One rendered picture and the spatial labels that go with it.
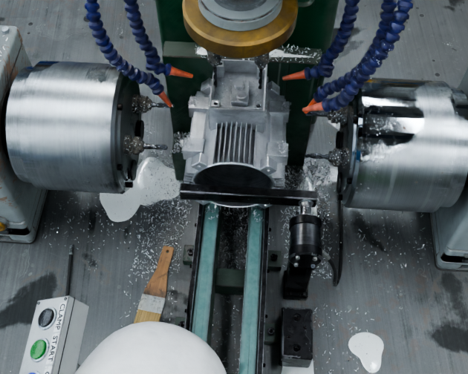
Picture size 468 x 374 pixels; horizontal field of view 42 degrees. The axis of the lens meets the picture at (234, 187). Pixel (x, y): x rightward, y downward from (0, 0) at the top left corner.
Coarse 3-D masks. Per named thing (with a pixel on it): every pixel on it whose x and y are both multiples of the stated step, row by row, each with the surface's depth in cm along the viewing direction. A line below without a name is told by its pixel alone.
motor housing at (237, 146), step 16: (208, 96) 118; (208, 112) 116; (192, 128) 114; (208, 128) 113; (224, 128) 111; (240, 128) 110; (256, 128) 109; (272, 128) 114; (208, 144) 111; (224, 144) 107; (240, 144) 107; (256, 144) 110; (208, 160) 108; (224, 160) 107; (240, 160) 107; (256, 160) 108; (192, 176) 111; (208, 176) 120; (224, 176) 123; (240, 176) 123; (256, 176) 122; (272, 176) 110; (224, 208) 121
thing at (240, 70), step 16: (224, 64) 113; (240, 64) 113; (224, 80) 114; (240, 80) 111; (256, 80) 114; (224, 96) 112; (240, 96) 109; (256, 96) 112; (224, 112) 107; (240, 112) 107; (256, 112) 107
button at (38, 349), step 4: (40, 340) 92; (36, 344) 92; (40, 344) 91; (44, 344) 91; (32, 348) 92; (36, 348) 91; (40, 348) 91; (44, 348) 91; (32, 352) 91; (36, 352) 91; (40, 352) 91; (44, 352) 91; (32, 356) 91; (36, 356) 91; (40, 356) 91
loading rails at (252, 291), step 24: (216, 216) 121; (264, 216) 120; (216, 240) 119; (264, 240) 117; (192, 264) 114; (216, 264) 123; (264, 264) 114; (192, 288) 112; (216, 288) 122; (240, 288) 121; (264, 288) 112; (192, 312) 111; (264, 312) 109; (264, 336) 118; (240, 360) 106
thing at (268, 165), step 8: (208, 80) 117; (208, 88) 117; (272, 88) 116; (272, 96) 118; (192, 160) 109; (200, 160) 107; (264, 160) 108; (272, 160) 108; (200, 168) 109; (264, 168) 107; (272, 168) 107; (200, 200) 118; (264, 208) 119
